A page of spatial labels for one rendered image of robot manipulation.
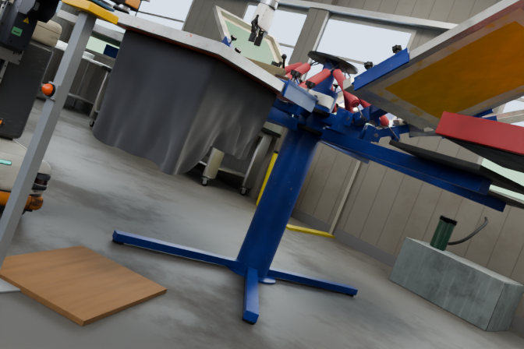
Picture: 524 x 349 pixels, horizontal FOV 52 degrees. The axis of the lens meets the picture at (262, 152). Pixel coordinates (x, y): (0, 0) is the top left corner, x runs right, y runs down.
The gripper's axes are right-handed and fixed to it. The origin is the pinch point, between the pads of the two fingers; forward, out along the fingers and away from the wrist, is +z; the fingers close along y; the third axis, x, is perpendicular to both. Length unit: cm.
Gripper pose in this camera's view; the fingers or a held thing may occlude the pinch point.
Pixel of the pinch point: (255, 40)
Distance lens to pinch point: 238.8
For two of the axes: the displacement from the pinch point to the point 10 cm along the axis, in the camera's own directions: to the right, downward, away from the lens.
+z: -3.5, 9.4, 0.3
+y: -4.4, -1.4, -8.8
